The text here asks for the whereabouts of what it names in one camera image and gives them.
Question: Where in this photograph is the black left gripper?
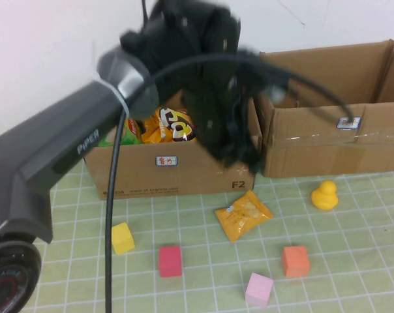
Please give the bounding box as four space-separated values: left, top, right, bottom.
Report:
183 52 266 175

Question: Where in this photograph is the yellow small snack packet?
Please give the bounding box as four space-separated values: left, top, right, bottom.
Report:
214 189 274 244

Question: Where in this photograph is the cardboard box printed F2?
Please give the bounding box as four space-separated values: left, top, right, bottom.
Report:
82 91 263 200

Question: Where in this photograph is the taped cardboard box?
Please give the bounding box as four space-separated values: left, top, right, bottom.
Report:
254 39 394 179

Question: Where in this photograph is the orange cheese puffs bag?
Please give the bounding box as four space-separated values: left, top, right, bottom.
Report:
141 106 198 144

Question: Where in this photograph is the yellow rubber duck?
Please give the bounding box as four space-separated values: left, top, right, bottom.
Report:
311 180 339 211

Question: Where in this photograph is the green potato chips bag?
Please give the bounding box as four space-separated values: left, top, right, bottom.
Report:
97 117 143 146

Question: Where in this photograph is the green checked tablecloth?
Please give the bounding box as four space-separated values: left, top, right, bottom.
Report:
0 132 394 313

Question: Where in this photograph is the orange foam cube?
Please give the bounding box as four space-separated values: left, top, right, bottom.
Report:
280 245 311 278

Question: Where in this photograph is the red foam cube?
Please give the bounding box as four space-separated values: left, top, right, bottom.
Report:
158 246 183 278

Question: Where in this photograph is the pink foam cube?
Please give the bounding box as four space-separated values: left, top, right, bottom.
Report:
244 273 275 308

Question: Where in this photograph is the yellow foam cube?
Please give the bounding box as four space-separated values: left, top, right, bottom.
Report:
111 222 136 256

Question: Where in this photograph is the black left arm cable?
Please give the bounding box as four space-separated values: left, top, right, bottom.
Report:
104 53 354 313

